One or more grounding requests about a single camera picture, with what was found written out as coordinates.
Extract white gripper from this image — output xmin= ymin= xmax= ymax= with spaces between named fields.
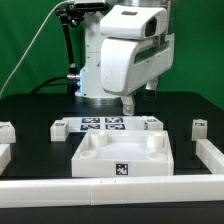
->
xmin=101 ymin=34 xmax=175 ymax=116

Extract white square tabletop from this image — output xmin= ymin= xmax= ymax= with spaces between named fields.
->
xmin=71 ymin=130 xmax=174 ymax=177

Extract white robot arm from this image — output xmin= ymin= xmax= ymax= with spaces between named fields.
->
xmin=74 ymin=0 xmax=175 ymax=116

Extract white AprilTag base sheet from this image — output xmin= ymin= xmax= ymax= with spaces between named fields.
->
xmin=64 ymin=116 xmax=144 ymax=132

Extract white right obstacle bar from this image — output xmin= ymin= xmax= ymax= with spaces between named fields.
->
xmin=196 ymin=139 xmax=224 ymax=175

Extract white obstacle bar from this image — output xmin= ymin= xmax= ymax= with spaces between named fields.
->
xmin=196 ymin=139 xmax=224 ymax=175
xmin=0 ymin=144 xmax=11 ymax=175
xmin=0 ymin=175 xmax=224 ymax=208

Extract white front obstacle bar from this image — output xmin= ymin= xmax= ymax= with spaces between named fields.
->
xmin=0 ymin=175 xmax=224 ymax=208

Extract white left obstacle bar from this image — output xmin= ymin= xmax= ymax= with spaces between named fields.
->
xmin=0 ymin=144 xmax=11 ymax=175

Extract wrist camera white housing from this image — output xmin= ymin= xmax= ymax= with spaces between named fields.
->
xmin=100 ymin=5 xmax=168 ymax=40

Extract black cables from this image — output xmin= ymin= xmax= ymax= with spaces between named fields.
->
xmin=31 ymin=75 xmax=78 ymax=94

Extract overhead camera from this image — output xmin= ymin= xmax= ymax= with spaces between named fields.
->
xmin=74 ymin=0 xmax=109 ymax=11

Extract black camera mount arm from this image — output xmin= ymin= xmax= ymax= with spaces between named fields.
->
xmin=55 ymin=7 xmax=80 ymax=95

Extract white cable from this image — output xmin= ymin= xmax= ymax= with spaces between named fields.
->
xmin=0 ymin=0 xmax=73 ymax=96

